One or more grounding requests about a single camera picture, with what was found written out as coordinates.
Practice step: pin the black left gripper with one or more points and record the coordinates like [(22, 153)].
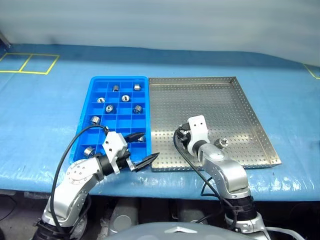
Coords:
[(124, 162)]

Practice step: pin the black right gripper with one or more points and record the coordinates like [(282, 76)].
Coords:
[(183, 136)]

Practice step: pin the ribbed metal roller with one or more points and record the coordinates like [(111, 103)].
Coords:
[(100, 100), (95, 120), (136, 86), (142, 139), (125, 98), (89, 151), (222, 142), (109, 108), (115, 88), (137, 108)]

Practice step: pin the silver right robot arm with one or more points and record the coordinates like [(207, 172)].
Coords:
[(230, 175)]

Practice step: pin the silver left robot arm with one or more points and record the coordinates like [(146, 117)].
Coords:
[(75, 175)]

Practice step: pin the perforated steel tray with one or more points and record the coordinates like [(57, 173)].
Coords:
[(212, 100)]

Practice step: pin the blue compartment tray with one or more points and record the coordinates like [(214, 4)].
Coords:
[(98, 86)]

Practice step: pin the grey rounded housing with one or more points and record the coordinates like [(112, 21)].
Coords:
[(123, 217), (191, 212)]

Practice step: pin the grey robot torso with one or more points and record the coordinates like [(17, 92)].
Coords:
[(160, 232)]

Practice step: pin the blue plastic table cover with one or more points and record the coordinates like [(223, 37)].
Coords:
[(37, 112)]

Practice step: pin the grey metal bar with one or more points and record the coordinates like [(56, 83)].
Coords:
[(5, 40)]

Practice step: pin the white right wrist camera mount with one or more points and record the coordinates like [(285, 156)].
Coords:
[(197, 125)]

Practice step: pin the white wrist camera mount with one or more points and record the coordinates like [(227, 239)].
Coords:
[(113, 145), (197, 125)]

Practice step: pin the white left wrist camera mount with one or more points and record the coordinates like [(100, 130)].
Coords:
[(113, 145)]

